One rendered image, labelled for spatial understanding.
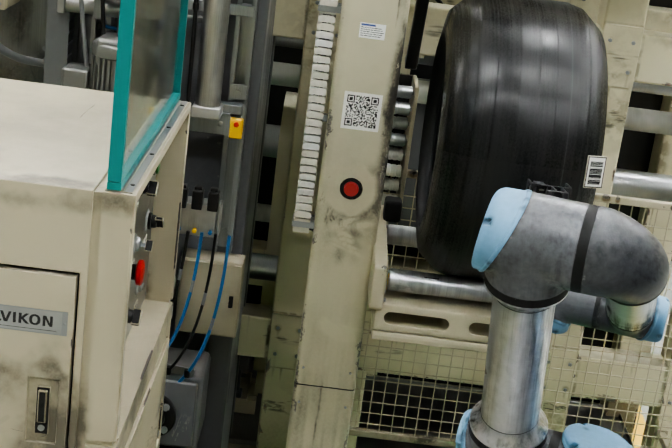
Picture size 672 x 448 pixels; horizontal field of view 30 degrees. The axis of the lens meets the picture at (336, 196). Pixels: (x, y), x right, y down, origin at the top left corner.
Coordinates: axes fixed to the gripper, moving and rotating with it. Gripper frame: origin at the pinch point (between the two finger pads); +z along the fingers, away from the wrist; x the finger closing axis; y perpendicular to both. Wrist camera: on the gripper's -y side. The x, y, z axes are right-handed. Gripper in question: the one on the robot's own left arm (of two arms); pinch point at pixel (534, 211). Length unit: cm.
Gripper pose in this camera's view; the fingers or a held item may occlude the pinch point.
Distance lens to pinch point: 231.8
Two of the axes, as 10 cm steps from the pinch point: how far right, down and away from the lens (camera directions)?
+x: -9.9, -1.2, -0.1
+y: 1.2, -9.8, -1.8
